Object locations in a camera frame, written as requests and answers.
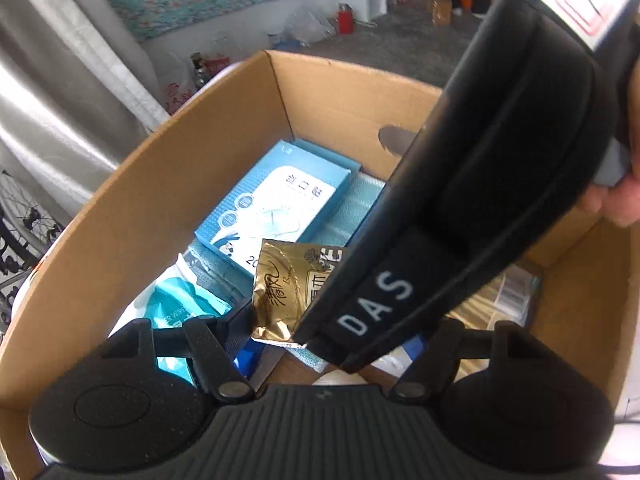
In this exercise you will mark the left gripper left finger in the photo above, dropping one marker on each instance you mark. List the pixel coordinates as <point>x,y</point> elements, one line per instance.
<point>189,363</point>

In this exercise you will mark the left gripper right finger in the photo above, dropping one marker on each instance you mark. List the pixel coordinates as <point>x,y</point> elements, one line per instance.
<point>434,370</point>

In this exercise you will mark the gold tissue pack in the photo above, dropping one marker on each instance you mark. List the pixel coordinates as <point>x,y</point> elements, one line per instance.
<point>288,278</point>

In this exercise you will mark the person's right hand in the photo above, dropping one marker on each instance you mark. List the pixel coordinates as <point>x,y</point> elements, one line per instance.
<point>619,204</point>

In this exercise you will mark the blue wet wipes pack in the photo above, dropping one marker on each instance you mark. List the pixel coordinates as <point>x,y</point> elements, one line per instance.
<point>172,298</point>

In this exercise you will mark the cotton swab pack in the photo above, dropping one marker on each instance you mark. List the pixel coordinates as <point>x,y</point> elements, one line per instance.
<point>507,297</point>

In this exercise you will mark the small cardboard box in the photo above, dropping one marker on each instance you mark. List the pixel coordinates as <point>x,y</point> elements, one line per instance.
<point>440,11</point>

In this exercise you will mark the brown cardboard box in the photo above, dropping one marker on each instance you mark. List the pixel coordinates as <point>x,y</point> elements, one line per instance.
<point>522,420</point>

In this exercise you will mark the blue face mask box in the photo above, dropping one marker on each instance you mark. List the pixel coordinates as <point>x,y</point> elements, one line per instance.
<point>286,196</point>

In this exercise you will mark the teal woven towel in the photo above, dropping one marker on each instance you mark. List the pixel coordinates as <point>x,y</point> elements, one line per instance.
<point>355,204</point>

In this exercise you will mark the red thermos bottle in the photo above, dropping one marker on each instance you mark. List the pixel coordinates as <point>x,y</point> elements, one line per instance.
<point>345,19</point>

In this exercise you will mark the wheelchair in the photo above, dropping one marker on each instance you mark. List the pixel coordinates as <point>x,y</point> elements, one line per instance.
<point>27,232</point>

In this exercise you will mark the clear plastic bag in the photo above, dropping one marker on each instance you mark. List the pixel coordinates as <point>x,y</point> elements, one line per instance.
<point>308,26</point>

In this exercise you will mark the white curtain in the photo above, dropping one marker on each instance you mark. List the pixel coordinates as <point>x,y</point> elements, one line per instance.
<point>78,95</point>

